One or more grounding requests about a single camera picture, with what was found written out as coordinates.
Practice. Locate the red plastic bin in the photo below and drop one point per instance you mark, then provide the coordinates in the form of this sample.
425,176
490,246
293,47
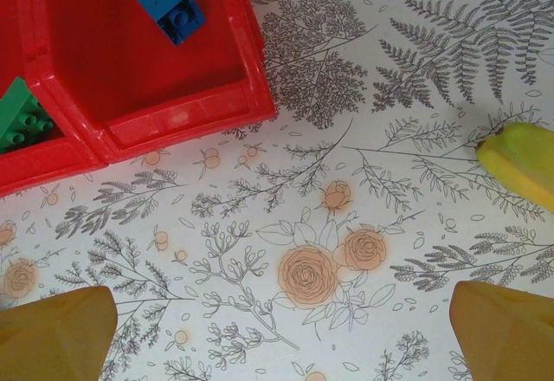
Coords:
52,162
130,73

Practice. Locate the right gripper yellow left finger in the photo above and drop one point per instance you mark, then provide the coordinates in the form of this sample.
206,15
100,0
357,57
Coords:
52,337

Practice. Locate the yellow green banana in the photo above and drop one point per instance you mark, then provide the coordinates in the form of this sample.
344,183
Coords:
519,160

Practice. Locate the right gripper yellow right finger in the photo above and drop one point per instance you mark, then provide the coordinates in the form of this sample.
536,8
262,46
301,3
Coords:
510,337

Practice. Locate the green lego brick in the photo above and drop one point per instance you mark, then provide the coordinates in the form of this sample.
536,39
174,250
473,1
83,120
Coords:
17,112

